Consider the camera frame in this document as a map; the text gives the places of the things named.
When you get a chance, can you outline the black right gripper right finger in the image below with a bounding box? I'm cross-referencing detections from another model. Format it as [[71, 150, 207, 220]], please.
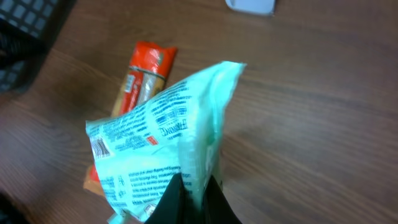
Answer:
[[202, 176, 242, 224]]

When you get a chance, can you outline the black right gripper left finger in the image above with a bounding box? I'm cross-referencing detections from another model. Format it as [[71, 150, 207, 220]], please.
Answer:
[[145, 173, 184, 224]]

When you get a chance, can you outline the teal wet wipes pack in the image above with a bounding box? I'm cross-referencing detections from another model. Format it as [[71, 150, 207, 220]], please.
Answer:
[[86, 61, 245, 223]]

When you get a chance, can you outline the long orange noodle packet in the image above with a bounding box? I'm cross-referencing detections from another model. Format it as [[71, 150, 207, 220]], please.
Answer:
[[82, 40, 178, 197]]

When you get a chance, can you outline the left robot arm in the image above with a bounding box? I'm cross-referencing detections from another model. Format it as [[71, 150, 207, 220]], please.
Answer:
[[1, 194, 29, 224]]

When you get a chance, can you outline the white barcode scanner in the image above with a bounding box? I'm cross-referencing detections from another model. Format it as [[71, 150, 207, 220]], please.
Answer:
[[225, 0, 276, 16]]

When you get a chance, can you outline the grey plastic shopping basket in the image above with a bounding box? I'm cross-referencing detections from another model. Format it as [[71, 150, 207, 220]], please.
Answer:
[[1, 0, 76, 93]]

